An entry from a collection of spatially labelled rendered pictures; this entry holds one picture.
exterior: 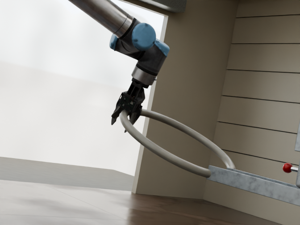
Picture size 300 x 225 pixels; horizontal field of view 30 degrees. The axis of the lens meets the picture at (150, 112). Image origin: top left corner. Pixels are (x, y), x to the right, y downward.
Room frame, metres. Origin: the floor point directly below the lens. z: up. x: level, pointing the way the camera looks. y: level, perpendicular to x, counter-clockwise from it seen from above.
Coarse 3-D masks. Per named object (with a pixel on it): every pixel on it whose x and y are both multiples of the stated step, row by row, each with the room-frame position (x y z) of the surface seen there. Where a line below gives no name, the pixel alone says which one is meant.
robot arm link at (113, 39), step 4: (112, 36) 2.03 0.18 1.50; (116, 36) 1.98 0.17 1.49; (112, 40) 2.00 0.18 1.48; (116, 40) 1.98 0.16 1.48; (120, 40) 1.97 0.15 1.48; (112, 44) 1.99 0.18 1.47; (116, 44) 1.99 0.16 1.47; (120, 44) 1.98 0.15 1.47; (112, 48) 2.01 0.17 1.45; (116, 48) 2.01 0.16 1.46; (120, 48) 2.00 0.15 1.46; (120, 52) 2.03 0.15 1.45; (124, 52) 2.01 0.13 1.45; (128, 52) 1.99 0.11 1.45; (136, 52) 2.02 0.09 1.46; (140, 52) 2.02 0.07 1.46; (144, 52) 2.03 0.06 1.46; (132, 56) 2.04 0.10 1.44; (136, 56) 2.04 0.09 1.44; (140, 56) 2.04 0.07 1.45
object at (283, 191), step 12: (216, 168) 1.93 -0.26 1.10; (228, 168) 2.02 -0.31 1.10; (216, 180) 1.92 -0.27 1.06; (228, 180) 1.89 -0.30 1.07; (240, 180) 1.86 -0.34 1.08; (252, 180) 1.82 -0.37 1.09; (264, 180) 1.79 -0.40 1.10; (276, 180) 1.89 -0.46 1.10; (264, 192) 1.79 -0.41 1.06; (276, 192) 1.76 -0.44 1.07; (288, 192) 1.73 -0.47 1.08
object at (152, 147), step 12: (120, 120) 2.06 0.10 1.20; (168, 120) 2.33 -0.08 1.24; (132, 132) 1.96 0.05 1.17; (192, 132) 2.33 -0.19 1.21; (144, 144) 1.92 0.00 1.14; (204, 144) 2.31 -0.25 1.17; (168, 156) 1.90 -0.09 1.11; (228, 156) 2.22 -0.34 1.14; (192, 168) 1.90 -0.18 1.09; (204, 168) 1.93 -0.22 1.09
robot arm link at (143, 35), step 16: (80, 0) 1.80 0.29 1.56; (96, 0) 1.81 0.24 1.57; (96, 16) 1.83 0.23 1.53; (112, 16) 1.83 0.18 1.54; (128, 16) 1.86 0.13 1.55; (112, 32) 1.88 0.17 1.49; (128, 32) 1.86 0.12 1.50; (144, 32) 1.86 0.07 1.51; (128, 48) 1.94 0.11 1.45; (144, 48) 1.87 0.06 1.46
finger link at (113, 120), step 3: (117, 108) 2.15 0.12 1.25; (120, 108) 2.16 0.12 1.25; (117, 111) 2.16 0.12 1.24; (120, 111) 2.17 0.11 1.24; (114, 114) 2.15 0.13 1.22; (117, 114) 2.17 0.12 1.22; (114, 117) 2.18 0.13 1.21; (111, 120) 2.18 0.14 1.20; (114, 120) 2.18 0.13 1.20; (111, 123) 2.19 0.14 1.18
